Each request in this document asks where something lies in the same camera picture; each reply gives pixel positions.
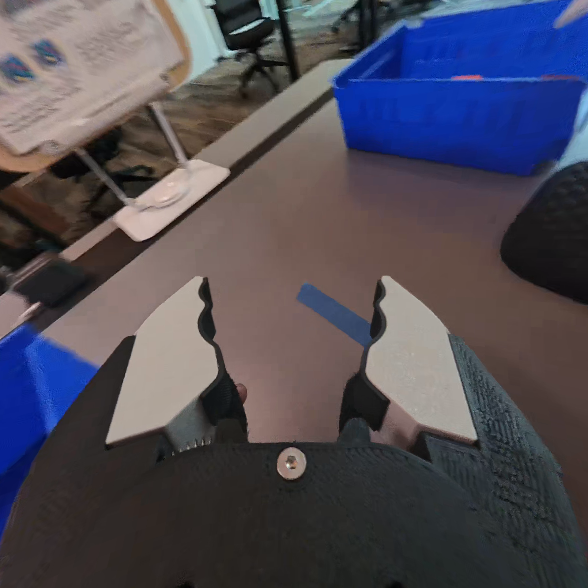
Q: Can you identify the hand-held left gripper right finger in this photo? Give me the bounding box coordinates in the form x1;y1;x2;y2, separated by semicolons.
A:
342;276;478;447

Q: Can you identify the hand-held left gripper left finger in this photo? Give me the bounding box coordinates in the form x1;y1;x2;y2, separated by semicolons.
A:
106;276;241;451

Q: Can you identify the blue plastic bin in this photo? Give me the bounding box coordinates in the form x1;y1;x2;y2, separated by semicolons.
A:
0;324;100;533
333;0;588;177

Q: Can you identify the blue tape strip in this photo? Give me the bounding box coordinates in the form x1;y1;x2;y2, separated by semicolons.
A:
296;283;375;348

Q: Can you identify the black textured armrest pad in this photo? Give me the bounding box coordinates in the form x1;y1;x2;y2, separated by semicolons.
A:
501;161;588;304

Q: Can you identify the printed sign board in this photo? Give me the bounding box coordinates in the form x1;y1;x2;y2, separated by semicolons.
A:
0;0;192;173

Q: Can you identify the black swivel chair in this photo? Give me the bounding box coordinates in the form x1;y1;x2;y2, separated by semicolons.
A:
213;0;287;97

